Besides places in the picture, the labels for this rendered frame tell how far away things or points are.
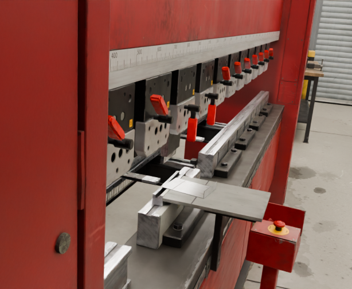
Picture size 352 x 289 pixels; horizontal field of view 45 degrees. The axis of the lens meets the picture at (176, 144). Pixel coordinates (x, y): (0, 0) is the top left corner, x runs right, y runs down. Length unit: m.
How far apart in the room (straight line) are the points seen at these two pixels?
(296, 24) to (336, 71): 5.63
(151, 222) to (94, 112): 0.90
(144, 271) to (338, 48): 7.96
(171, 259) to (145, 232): 0.10
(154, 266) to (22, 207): 0.89
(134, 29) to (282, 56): 2.52
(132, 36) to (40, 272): 0.59
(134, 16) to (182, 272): 0.61
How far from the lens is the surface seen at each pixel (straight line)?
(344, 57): 8.80
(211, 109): 1.26
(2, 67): 0.17
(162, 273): 1.05
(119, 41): 0.72
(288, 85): 3.25
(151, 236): 1.13
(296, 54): 3.22
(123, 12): 0.72
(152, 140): 0.90
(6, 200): 0.18
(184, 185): 1.21
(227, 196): 1.17
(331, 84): 8.82
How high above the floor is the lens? 1.46
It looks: 17 degrees down
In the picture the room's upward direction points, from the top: 4 degrees clockwise
